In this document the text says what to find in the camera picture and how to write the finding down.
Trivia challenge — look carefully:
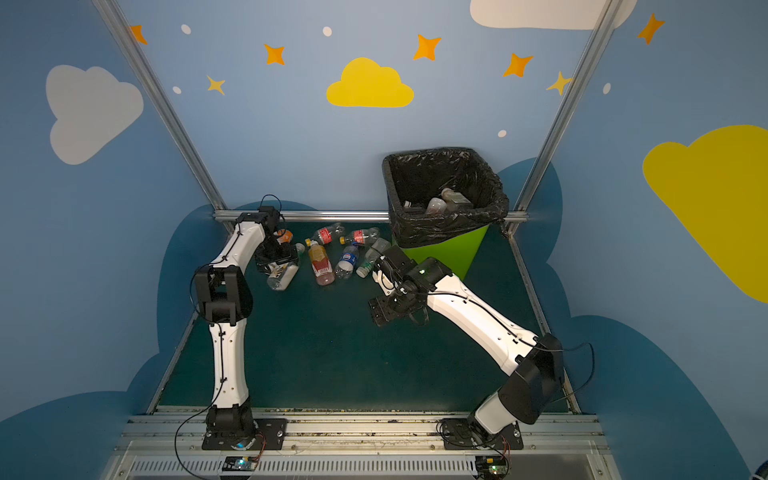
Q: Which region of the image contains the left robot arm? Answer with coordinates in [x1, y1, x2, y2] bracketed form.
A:
[192, 206, 295, 451]

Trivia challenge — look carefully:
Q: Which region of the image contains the aluminium frame back bar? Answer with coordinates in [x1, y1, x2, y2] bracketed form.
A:
[214, 209, 389, 223]

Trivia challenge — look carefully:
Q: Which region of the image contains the clear bottle yellow cap red label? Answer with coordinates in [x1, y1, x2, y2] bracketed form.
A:
[305, 222, 346, 246]

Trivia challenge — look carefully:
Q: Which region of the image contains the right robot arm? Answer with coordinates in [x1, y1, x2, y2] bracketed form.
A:
[369, 247, 565, 446]

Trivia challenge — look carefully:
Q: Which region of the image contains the black bin liner bag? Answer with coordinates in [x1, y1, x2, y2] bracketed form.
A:
[382, 147, 509, 248]

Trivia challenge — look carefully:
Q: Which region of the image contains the dark red juice bottle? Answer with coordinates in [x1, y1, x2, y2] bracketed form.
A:
[306, 239, 335, 286]

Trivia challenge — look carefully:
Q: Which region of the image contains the green trash bin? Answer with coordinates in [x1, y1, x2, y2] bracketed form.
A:
[401, 225, 489, 280]

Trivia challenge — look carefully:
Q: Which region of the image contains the orange cap white bottle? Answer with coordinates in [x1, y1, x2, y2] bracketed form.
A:
[275, 229, 294, 244]

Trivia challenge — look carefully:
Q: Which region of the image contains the large clear green band bottle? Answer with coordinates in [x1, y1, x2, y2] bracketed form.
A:
[425, 188, 474, 215]

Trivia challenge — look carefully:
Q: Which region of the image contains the clear bottle green cap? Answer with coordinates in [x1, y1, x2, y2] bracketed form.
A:
[356, 238, 391, 278]

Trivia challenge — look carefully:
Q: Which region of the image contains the blue label bottle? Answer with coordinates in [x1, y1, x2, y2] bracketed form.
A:
[335, 244, 359, 279]

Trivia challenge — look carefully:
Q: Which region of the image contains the bee label clear bottle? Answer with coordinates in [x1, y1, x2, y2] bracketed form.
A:
[267, 243, 305, 291]

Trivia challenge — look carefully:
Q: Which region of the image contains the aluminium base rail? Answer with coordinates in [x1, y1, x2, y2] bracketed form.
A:
[101, 407, 621, 479]

